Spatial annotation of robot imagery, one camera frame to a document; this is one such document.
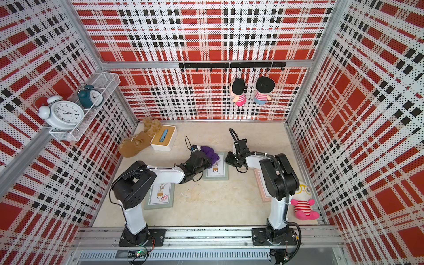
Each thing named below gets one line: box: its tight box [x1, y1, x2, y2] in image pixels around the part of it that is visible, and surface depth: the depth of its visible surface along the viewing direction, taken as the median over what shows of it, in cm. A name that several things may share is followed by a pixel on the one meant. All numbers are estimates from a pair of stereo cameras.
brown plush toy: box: [118, 117, 162, 158], surface depth 105 cm
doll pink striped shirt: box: [229, 77, 247, 107], surface depth 97 cm
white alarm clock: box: [37, 95, 86, 130], surface depth 63 cm
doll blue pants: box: [253, 76, 276, 105], surface depth 100 cm
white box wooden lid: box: [150, 124, 178, 152], surface depth 108 cm
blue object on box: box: [159, 129, 169, 143], surface depth 110 cm
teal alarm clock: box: [77, 84, 104, 109], surface depth 73 cm
